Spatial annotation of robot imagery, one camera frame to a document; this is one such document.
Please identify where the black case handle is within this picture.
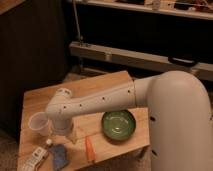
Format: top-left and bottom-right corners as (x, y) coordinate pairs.
(168, 57), (198, 67)

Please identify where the green bowl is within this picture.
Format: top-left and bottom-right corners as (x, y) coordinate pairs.
(101, 110), (136, 141)

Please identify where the wooden table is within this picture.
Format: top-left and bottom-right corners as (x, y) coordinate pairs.
(17, 70), (151, 171)

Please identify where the small brown-capped bottle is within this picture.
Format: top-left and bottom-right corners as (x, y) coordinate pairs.
(45, 139), (53, 146)

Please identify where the metal stand pole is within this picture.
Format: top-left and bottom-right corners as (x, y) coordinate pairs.
(72, 0), (83, 45)

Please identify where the upper wooden shelf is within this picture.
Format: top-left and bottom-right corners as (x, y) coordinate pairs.
(66, 0), (213, 22)

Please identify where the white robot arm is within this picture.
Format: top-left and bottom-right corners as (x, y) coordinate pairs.
(45, 71), (213, 171)

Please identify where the blue cloth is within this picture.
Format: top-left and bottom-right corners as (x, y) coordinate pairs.
(49, 144), (69, 171)

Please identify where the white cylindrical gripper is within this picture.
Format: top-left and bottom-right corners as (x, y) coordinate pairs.
(52, 120), (77, 144)

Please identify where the clear plastic cup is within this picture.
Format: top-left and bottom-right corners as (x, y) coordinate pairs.
(28, 112), (49, 136)

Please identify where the long grey case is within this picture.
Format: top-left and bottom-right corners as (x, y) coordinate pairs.
(69, 41), (213, 81)

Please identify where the orange pepper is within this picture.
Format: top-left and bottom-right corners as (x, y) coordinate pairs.
(85, 136), (95, 162)

